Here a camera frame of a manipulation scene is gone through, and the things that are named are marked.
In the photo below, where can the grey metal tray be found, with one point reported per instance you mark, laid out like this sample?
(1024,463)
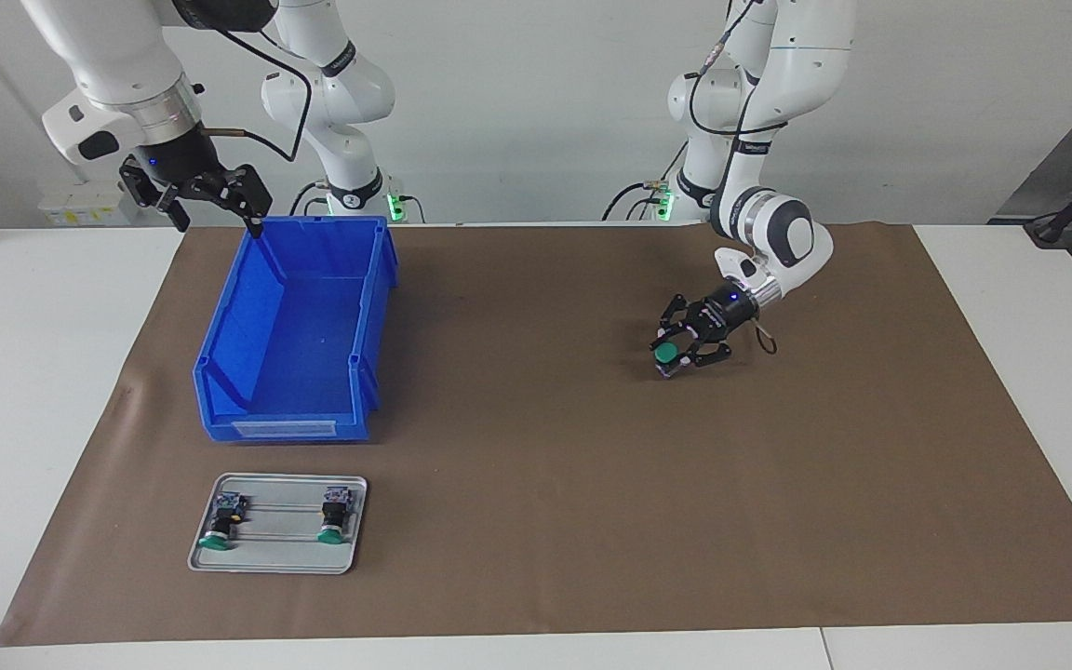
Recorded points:
(280,556)

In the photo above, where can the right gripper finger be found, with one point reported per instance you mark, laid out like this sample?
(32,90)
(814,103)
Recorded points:
(147,191)
(238,191)

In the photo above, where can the brown paper table mat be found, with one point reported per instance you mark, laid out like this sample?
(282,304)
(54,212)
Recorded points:
(536,465)

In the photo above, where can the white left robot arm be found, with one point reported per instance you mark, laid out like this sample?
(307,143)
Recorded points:
(797,46)

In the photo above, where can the green push button labelled base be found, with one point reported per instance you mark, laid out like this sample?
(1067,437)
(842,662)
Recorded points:
(222,521)

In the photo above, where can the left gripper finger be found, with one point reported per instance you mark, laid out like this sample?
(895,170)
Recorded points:
(708,354)
(678,316)

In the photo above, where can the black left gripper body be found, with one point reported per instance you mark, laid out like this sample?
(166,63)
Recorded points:
(727,316)

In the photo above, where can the blue plastic storage bin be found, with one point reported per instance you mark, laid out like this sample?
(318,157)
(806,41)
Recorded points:
(294,354)

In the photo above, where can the green push button white base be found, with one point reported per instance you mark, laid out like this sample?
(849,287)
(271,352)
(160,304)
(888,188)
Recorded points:
(335,516)

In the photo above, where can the green push button grey base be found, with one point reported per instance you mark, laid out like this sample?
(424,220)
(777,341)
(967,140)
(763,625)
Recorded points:
(665,353)

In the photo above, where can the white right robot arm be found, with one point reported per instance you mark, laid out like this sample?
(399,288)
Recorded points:
(117,56)

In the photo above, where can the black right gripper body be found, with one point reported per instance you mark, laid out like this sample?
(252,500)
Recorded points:
(173,158)

